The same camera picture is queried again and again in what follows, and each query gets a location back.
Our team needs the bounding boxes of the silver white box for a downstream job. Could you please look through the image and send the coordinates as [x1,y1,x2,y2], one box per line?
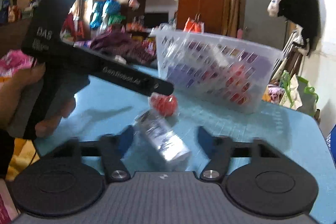
[134,109,191,171]

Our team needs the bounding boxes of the red mesh packet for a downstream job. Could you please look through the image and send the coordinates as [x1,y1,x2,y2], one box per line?
[149,93,178,117]

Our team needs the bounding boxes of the translucent white plastic basket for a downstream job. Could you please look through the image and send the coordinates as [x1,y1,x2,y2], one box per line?
[150,28,283,114]

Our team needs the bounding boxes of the person's left hand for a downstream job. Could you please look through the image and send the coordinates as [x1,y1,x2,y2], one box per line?
[0,62,77,138]

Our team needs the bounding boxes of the purple clothes pile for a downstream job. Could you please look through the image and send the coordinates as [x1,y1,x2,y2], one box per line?
[89,31,156,65]

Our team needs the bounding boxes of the green white tote bag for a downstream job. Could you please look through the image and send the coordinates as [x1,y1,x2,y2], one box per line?
[280,71,319,117]

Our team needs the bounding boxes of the black television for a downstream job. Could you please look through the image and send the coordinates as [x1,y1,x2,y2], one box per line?
[143,12,169,28]

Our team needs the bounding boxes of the orange white plastic bag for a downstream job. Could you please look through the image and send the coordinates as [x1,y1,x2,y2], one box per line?
[183,18,205,33]

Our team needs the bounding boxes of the grey metal door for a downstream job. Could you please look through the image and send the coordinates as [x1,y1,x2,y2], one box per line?
[243,0,286,50]

